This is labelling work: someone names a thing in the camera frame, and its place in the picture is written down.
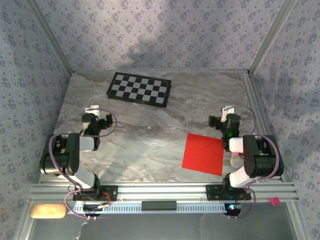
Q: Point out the pink and yellow marker pen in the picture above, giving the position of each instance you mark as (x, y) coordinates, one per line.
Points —
(235, 161)

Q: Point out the beige sponge block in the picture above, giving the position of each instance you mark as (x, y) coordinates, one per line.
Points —
(48, 211)

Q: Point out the black and white checkerboard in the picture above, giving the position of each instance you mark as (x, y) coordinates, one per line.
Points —
(138, 90)

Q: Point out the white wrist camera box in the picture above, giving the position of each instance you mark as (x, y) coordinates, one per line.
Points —
(92, 110)
(227, 112)

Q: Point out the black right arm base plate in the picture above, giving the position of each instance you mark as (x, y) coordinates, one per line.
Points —
(212, 192)

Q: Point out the long aluminium mounting rail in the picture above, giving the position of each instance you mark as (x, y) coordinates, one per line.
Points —
(162, 192)

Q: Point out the black rectangular bar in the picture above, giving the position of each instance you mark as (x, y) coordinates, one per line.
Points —
(158, 205)

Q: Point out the red square paper sheet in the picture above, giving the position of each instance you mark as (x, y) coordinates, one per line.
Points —
(202, 155)

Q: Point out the aluminium frame post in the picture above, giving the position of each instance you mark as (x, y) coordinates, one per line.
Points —
(25, 225)
(297, 225)
(271, 35)
(51, 35)

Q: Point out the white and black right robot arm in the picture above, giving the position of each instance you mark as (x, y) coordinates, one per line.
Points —
(260, 155)

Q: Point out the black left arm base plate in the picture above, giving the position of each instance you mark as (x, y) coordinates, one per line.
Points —
(112, 192)

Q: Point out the aluminium side rail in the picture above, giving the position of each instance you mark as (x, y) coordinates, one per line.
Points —
(253, 100)

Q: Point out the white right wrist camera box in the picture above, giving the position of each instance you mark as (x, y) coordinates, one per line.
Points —
(227, 112)

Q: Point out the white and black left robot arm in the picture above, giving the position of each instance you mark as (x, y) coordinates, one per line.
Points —
(62, 155)

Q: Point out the small pink cube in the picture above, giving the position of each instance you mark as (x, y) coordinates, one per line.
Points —
(275, 201)

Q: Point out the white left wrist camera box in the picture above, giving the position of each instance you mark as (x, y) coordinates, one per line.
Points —
(92, 110)

